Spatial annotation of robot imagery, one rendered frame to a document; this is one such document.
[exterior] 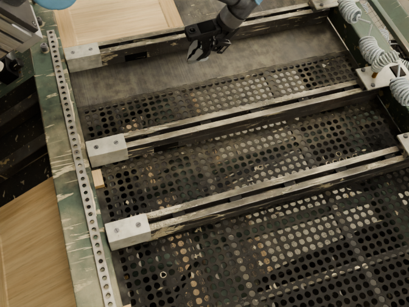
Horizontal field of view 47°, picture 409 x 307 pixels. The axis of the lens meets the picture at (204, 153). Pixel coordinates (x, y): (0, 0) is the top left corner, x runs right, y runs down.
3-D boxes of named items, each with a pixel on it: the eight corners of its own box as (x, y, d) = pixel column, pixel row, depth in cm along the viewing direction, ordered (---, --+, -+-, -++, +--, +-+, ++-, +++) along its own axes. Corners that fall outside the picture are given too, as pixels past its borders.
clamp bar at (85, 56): (66, 57, 181) (52, 8, 161) (340, 5, 206) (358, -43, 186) (70, 77, 177) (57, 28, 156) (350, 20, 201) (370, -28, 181)
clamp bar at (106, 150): (87, 148, 161) (75, 105, 140) (389, 77, 186) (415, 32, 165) (93, 173, 156) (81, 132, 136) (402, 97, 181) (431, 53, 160)
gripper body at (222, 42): (221, 56, 159) (243, 31, 151) (202, 53, 153) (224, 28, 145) (212, 38, 162) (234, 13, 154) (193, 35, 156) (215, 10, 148)
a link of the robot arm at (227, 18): (232, 19, 142) (222, -2, 145) (223, 28, 145) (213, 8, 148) (249, 22, 148) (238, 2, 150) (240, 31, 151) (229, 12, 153)
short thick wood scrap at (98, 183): (92, 173, 156) (90, 170, 154) (101, 171, 157) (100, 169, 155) (95, 189, 153) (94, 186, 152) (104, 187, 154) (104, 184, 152)
